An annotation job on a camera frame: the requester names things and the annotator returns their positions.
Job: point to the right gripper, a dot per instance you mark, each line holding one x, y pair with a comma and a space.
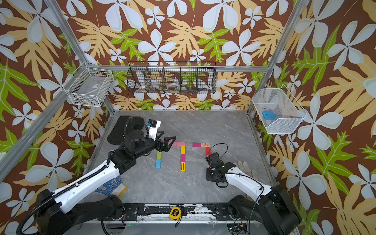
207, 176

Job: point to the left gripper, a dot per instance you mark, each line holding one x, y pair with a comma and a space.
165, 147

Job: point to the green block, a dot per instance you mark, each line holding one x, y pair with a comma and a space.
159, 155

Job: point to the blue block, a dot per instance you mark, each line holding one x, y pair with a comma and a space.
158, 164

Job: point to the yellow red striped block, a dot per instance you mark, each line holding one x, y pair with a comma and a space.
182, 166

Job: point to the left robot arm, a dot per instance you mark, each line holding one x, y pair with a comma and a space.
62, 209

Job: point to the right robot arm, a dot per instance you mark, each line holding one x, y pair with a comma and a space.
271, 206

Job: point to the black plastic case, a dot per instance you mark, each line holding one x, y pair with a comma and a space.
116, 135

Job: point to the white work glove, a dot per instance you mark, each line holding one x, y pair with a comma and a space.
244, 167

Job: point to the blue knit glove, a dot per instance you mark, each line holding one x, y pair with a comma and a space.
114, 186

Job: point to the yellow tape measure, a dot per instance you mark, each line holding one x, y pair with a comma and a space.
175, 213

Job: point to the blue object in basket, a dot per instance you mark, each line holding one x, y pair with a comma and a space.
268, 115

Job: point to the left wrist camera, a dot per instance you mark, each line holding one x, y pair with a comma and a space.
152, 128

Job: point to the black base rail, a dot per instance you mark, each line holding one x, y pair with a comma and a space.
191, 212

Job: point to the black wire basket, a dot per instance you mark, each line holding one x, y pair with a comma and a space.
172, 77

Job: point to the white wire basket left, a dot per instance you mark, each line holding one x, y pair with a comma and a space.
88, 85

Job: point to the white wire basket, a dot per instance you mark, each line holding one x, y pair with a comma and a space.
88, 85
287, 109

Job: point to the white wire basket right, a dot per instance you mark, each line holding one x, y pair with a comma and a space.
287, 109

